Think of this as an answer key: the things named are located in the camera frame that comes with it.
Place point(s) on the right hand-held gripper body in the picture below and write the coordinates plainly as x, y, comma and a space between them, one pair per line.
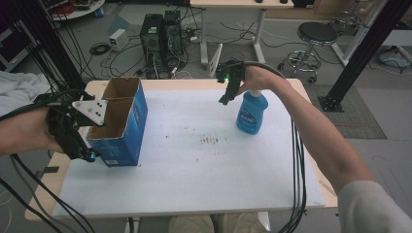
231, 73

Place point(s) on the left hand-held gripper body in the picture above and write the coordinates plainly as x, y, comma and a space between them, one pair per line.
66, 129

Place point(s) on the blue spray bottle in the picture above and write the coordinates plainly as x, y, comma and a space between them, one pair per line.
252, 115

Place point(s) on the blue cardboard box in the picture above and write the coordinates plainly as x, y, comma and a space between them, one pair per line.
126, 136

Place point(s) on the person's right hand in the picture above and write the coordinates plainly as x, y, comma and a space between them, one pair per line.
259, 79

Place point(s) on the person's left hand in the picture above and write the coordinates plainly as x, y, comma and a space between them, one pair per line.
26, 131

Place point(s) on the wooden table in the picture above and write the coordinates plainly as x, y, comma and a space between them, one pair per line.
48, 184

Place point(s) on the white cloth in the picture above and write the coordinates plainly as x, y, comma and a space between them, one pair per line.
19, 89

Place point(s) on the black computer tower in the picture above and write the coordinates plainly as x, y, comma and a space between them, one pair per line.
173, 35
151, 45

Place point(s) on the white-legged wooden desk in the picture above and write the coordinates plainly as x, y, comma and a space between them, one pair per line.
239, 4

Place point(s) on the white table sheet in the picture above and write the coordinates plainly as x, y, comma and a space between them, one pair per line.
200, 174

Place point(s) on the black metal stand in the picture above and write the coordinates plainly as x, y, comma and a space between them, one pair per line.
55, 42
366, 55

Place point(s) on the black round stool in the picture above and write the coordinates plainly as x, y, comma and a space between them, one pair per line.
315, 34

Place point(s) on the small white box device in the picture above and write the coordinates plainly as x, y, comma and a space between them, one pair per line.
118, 39

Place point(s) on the round white table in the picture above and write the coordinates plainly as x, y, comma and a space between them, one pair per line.
81, 11

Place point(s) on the grey floor mat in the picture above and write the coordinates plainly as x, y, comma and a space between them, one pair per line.
353, 113

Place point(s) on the chrome stool base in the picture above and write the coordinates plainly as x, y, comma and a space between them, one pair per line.
346, 19

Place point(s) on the person's legs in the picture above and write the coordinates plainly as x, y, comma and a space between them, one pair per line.
200, 225

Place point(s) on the white metal frame leg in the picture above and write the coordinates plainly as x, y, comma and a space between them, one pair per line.
359, 35

